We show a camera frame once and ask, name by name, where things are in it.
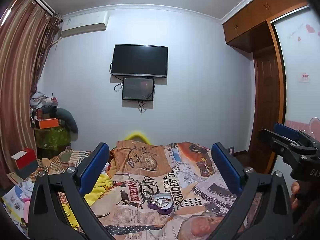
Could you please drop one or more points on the yellow cloth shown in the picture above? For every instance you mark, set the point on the yellow cloth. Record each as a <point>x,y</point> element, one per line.
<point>102,184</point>

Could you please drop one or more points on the yellow curved headrest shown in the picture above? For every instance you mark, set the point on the yellow curved headrest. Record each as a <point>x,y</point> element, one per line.
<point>138,136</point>

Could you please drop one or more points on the wooden overhead cabinet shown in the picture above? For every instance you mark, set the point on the wooden overhead cabinet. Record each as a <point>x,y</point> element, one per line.
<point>248,30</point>

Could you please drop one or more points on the white wall air conditioner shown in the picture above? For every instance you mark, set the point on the white wall air conditioner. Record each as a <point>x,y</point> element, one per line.
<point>86,23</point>

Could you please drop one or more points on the striped red curtain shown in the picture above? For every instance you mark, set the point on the striped red curtain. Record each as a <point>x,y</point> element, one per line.
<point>26,37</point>

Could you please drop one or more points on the white sliding wardrobe door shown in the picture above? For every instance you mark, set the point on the white sliding wardrobe door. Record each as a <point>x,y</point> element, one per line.
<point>298,37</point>

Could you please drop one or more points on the person's right hand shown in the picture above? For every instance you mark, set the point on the person's right hand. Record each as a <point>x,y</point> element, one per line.
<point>295,187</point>

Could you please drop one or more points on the large black wall television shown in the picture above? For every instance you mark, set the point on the large black wall television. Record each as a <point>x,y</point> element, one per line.
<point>139,60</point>

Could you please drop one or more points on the orange shoe box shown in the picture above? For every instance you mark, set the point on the orange shoe box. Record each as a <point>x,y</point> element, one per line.
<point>46,123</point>

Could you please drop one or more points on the small black wall monitor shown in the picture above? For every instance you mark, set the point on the small black wall monitor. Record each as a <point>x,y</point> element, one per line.
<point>138,88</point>

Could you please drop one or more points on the brown wooden door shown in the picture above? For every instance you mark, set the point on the brown wooden door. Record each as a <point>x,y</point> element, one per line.
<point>267,100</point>

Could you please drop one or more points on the pile of clothes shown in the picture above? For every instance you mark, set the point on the pile of clothes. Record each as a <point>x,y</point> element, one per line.
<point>46,103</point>

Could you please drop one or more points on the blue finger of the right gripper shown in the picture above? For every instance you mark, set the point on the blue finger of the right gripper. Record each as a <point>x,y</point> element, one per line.
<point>285,131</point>
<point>282,146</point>

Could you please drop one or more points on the dark green plush pillow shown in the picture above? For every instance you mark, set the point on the dark green plush pillow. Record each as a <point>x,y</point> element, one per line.
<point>68,119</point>

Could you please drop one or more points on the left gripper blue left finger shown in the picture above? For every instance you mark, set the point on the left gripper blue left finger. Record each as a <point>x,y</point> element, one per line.
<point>79,183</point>

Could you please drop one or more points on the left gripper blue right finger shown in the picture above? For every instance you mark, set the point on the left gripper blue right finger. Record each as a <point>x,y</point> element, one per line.
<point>241,221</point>

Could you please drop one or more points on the purple heart-shaped jewelry box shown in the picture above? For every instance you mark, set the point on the purple heart-shaped jewelry box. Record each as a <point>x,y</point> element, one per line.
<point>163,203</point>

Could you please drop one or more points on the newspaper print bed blanket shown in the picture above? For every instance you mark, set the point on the newspaper print bed blanket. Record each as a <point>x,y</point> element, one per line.
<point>138,171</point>

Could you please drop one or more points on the red and white box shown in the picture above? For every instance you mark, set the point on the red and white box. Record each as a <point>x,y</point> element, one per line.
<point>25,162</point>

